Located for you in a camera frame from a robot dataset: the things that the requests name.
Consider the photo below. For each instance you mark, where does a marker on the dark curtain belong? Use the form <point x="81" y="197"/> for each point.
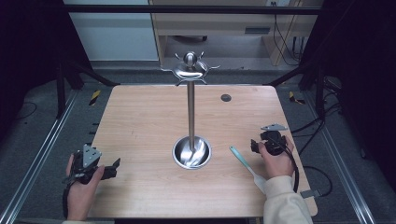
<point x="361" y="77"/>
<point x="28" y="46"/>

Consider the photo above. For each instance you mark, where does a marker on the person's left hand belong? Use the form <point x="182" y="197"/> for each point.
<point x="82" y="196"/>

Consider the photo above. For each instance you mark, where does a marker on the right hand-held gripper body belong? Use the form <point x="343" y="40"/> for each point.
<point x="274" y="143"/>

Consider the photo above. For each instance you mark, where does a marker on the stainless steel utensil rack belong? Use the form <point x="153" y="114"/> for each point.
<point x="191" y="118"/>

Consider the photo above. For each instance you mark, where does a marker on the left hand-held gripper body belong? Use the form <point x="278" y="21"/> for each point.
<point x="88" y="160"/>

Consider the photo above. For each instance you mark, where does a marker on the yellow black tape piece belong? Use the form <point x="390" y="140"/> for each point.
<point x="95" y="97"/>
<point x="294" y="98"/>

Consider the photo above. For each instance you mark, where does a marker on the black metal stand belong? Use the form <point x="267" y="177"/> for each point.
<point x="311" y="77"/>
<point x="67" y="81"/>

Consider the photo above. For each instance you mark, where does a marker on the white cabinet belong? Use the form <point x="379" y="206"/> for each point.
<point x="115" y="34"/>

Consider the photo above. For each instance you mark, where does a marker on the person's right hand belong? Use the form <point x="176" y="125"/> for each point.
<point x="277" y="165"/>

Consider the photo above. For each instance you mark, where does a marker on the light wooden desk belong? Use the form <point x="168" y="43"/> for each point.
<point x="218" y="28"/>

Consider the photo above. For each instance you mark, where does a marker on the aluminium floor rail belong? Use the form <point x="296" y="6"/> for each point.
<point x="342" y="168"/>
<point x="37" y="152"/>

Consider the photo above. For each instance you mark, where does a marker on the round grey table grommet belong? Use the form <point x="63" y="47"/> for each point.
<point x="226" y="98"/>

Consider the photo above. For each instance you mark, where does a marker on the black horizontal frame bar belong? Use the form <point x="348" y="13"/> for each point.
<point x="186" y="9"/>

